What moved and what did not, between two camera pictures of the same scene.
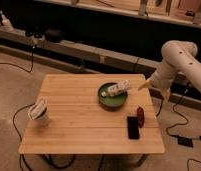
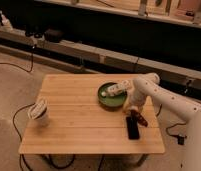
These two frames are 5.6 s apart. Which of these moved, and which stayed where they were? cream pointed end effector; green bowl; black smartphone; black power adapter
Moved: cream pointed end effector
Stayed: black smartphone; black power adapter; green bowl
